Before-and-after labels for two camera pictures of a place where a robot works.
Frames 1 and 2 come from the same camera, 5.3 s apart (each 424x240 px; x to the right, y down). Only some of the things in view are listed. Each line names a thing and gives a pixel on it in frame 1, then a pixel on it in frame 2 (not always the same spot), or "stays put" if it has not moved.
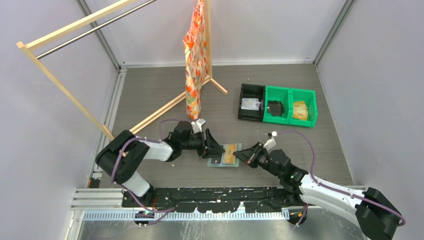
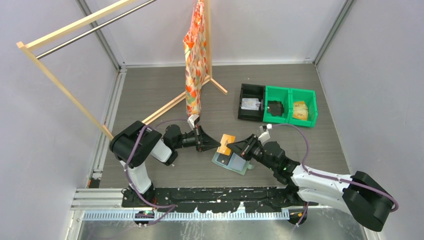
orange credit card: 229,157 to 225,139
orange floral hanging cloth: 196,60 stays put
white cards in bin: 250,104 stays put
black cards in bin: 275,107 stays put
